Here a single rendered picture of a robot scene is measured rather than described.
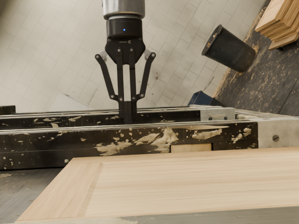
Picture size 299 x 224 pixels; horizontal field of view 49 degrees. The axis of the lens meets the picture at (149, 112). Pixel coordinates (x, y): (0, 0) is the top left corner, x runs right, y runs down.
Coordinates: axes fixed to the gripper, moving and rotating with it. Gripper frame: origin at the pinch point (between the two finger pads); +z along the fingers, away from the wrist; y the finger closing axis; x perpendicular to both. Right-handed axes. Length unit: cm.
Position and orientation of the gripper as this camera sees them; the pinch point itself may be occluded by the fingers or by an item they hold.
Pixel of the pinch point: (128, 117)
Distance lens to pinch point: 70.4
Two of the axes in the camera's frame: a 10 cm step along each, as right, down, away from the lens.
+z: 0.4, 10.0, 0.6
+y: -10.0, 0.4, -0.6
